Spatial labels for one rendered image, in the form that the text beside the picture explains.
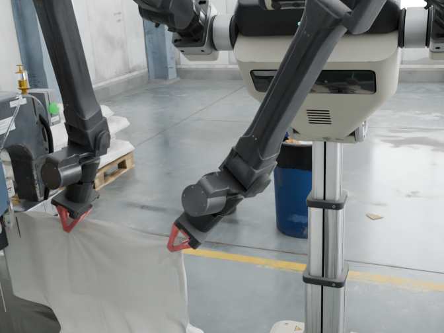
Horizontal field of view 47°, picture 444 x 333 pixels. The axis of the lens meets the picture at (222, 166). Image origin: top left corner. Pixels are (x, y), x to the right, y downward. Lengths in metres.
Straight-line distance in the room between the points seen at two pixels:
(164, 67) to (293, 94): 9.07
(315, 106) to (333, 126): 0.09
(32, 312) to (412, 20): 1.50
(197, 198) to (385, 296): 2.08
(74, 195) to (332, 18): 0.68
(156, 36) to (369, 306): 7.80
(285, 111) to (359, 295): 2.12
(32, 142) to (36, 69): 5.92
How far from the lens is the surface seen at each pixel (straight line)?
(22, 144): 1.30
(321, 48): 0.75
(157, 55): 9.86
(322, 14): 0.72
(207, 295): 2.84
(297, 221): 3.33
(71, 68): 0.99
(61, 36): 0.96
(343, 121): 1.37
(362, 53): 1.20
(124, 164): 4.87
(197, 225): 0.98
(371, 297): 2.84
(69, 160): 1.07
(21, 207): 1.36
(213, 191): 0.86
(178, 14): 1.17
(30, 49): 7.23
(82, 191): 1.14
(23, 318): 2.00
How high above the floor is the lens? 1.54
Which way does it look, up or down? 19 degrees down
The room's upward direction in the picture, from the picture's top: 3 degrees counter-clockwise
